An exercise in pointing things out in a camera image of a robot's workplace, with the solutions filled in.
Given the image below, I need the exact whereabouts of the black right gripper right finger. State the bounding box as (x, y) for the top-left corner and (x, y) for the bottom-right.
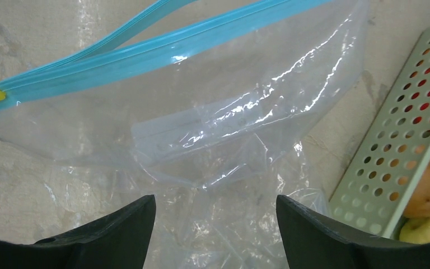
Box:
(276, 195), (430, 269)

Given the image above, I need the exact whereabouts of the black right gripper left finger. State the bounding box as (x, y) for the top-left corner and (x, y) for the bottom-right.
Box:
(0, 195), (156, 268)

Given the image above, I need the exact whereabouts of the yellow fake lemon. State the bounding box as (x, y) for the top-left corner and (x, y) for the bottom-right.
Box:
(399, 217), (430, 244)

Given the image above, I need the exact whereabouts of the clear zip bag blue seal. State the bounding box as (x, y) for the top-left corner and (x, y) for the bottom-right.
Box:
(0, 1), (368, 268)

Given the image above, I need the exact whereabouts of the green perforated plastic basket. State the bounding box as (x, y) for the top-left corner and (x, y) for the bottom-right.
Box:
(329, 27), (430, 238)

